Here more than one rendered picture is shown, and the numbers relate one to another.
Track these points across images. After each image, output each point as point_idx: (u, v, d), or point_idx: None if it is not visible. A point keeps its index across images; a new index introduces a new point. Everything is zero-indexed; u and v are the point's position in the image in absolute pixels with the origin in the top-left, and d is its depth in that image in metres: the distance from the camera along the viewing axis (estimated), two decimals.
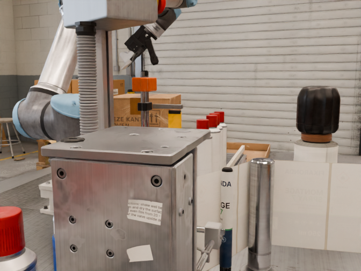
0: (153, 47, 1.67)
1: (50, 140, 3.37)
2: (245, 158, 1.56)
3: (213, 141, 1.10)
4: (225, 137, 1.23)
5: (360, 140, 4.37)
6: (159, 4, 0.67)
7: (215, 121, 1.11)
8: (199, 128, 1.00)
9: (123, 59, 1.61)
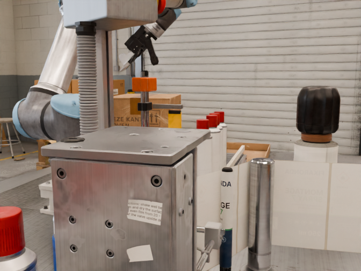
0: (153, 47, 1.67)
1: (50, 140, 3.37)
2: (245, 158, 1.56)
3: (213, 141, 1.10)
4: (225, 137, 1.23)
5: (360, 140, 4.37)
6: (159, 4, 0.67)
7: (215, 121, 1.11)
8: (199, 128, 1.00)
9: (122, 62, 1.63)
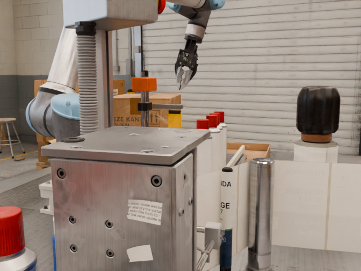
0: None
1: (50, 140, 3.37)
2: (245, 158, 1.56)
3: (213, 141, 1.10)
4: (225, 137, 1.23)
5: (360, 140, 4.37)
6: (159, 4, 0.67)
7: (215, 121, 1.11)
8: (199, 128, 1.00)
9: (186, 83, 1.54)
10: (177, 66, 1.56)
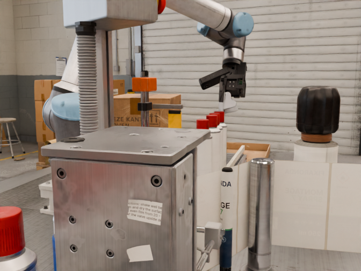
0: None
1: (50, 140, 3.37)
2: (245, 158, 1.56)
3: (213, 141, 1.10)
4: (225, 137, 1.23)
5: (360, 140, 4.37)
6: (159, 4, 0.67)
7: (215, 121, 1.11)
8: (199, 128, 1.00)
9: (229, 112, 1.33)
10: (224, 91, 1.31)
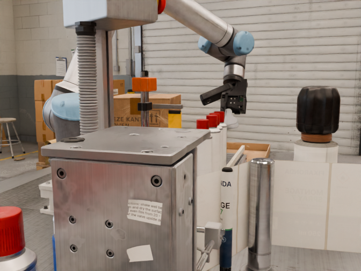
0: None
1: (50, 140, 3.37)
2: (245, 158, 1.56)
3: (213, 141, 1.10)
4: (225, 137, 1.23)
5: (360, 140, 4.37)
6: (159, 4, 0.67)
7: (215, 121, 1.11)
8: (199, 128, 1.00)
9: (230, 128, 1.34)
10: (225, 107, 1.32)
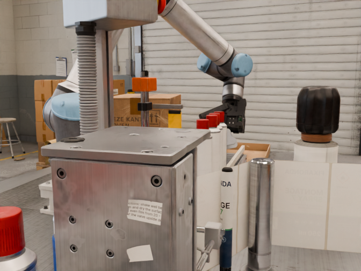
0: None
1: (50, 140, 3.37)
2: (245, 158, 1.56)
3: (213, 141, 1.10)
4: (225, 137, 1.23)
5: (360, 140, 4.37)
6: (159, 4, 0.67)
7: (215, 121, 1.11)
8: (199, 128, 1.00)
9: (229, 148, 1.35)
10: None
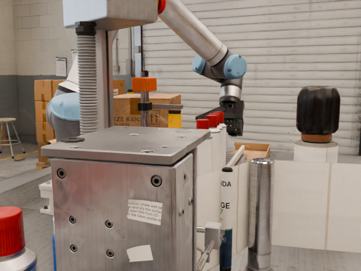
0: None
1: (50, 140, 3.37)
2: (245, 158, 1.56)
3: (213, 141, 1.10)
4: (225, 138, 1.22)
5: (360, 140, 4.37)
6: (159, 4, 0.67)
7: (215, 121, 1.11)
8: (199, 128, 1.00)
9: (226, 152, 1.30)
10: None
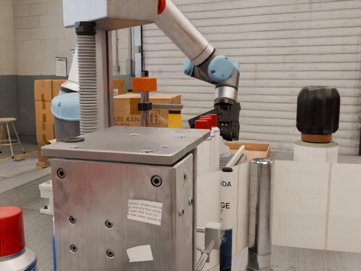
0: None
1: (50, 140, 3.37)
2: (245, 158, 1.56)
3: None
4: (218, 143, 1.14)
5: (360, 140, 4.37)
6: (159, 4, 0.67)
7: (210, 125, 1.03)
8: None
9: (221, 157, 1.22)
10: None
